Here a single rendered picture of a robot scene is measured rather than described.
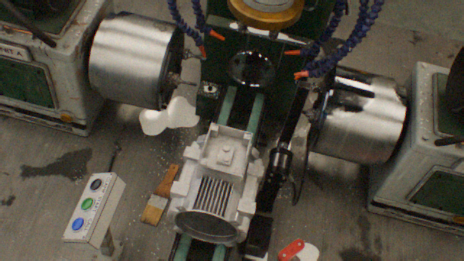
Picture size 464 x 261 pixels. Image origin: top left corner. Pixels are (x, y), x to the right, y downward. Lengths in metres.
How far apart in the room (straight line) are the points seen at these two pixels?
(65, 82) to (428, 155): 0.95
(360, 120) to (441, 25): 2.40
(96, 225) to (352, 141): 0.65
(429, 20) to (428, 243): 2.26
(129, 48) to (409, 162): 0.76
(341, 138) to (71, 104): 0.75
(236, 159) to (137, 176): 0.42
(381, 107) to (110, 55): 0.70
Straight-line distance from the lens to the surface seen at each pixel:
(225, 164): 1.09
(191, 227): 1.20
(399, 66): 1.92
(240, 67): 1.42
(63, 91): 1.40
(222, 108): 1.44
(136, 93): 1.29
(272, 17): 1.11
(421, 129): 1.25
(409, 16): 3.54
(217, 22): 1.35
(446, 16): 3.68
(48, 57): 1.30
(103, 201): 1.10
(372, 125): 1.25
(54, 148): 1.52
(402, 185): 1.38
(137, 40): 1.27
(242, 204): 1.10
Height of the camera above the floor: 2.05
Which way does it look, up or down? 54 degrees down
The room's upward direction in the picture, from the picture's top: 11 degrees clockwise
